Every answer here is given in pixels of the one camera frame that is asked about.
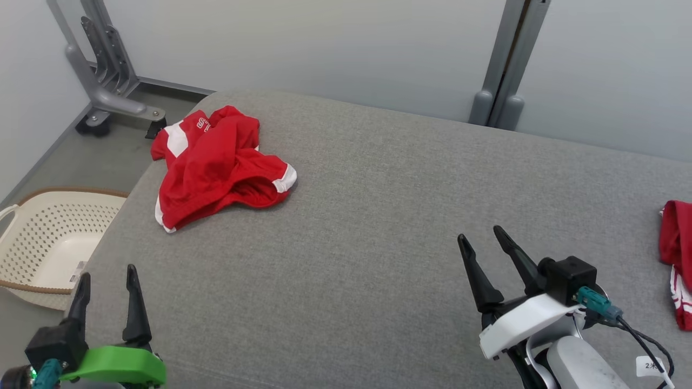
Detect grey metal partition stand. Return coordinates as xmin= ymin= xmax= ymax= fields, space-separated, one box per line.
xmin=46 ymin=0 xmax=168 ymax=140

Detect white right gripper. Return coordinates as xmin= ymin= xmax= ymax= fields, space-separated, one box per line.
xmin=457 ymin=225 xmax=585 ymax=360

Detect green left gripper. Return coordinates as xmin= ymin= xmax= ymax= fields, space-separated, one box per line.
xmin=59 ymin=264 xmax=167 ymax=387

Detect red white-trimmed shorts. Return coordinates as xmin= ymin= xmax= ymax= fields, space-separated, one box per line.
xmin=151 ymin=105 xmax=298 ymax=234

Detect grey double partition post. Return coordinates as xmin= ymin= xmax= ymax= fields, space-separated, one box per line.
xmin=468 ymin=0 xmax=552 ymax=132

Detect cream perforated laundry basket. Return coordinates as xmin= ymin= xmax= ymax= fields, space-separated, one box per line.
xmin=0 ymin=187 xmax=130 ymax=312

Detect red white jersey shirt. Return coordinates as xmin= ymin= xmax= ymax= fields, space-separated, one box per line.
xmin=658 ymin=200 xmax=692 ymax=332

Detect white right cable tag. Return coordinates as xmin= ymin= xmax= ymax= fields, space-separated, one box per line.
xmin=636 ymin=355 xmax=666 ymax=378

